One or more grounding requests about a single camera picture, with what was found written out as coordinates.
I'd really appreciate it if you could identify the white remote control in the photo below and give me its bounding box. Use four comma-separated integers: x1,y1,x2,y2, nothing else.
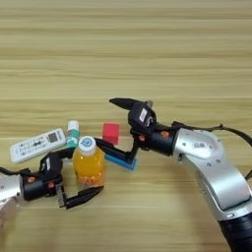
9,128,68,164

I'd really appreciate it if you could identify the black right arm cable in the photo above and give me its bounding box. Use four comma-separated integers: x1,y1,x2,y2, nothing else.
170,120,252,182

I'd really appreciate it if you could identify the white green glue stick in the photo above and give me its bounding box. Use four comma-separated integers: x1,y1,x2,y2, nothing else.
66,120,81,150

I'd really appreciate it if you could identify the red cube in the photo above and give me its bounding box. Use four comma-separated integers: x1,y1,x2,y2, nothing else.
101,122,121,146

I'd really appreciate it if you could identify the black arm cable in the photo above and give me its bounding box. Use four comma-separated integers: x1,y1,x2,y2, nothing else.
170,120,252,182
0,166,32,178

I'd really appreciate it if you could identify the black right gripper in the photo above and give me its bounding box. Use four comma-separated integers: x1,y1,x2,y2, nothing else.
94,96,181,165

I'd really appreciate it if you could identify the left gripper small black box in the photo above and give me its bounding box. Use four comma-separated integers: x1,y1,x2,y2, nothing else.
39,152,64,181

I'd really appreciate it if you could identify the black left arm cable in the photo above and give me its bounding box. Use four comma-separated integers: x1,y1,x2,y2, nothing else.
0,166,32,178

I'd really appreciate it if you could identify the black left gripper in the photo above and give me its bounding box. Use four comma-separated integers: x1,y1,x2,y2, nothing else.
21,146,105,211

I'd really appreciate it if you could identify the orange juice bottle white cap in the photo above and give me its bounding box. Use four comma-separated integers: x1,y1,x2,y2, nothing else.
72,135,106,187

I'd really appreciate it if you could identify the right gripper small black box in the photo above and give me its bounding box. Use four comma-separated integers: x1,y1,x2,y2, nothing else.
127,101,158,136

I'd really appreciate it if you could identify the gripper small black box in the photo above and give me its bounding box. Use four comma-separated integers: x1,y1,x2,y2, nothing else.
39,152,64,181
127,101,158,136

